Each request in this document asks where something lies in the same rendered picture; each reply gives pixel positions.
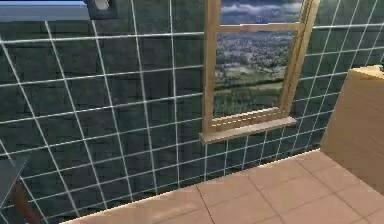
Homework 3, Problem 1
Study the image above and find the dark square wall mount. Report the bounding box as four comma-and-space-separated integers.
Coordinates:
83, 0, 118, 20

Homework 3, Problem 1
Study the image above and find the wooden framed window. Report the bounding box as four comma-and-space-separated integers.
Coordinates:
199, 0, 322, 145

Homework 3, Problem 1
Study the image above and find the light wooden cabinet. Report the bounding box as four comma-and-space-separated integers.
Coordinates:
319, 65, 384, 196

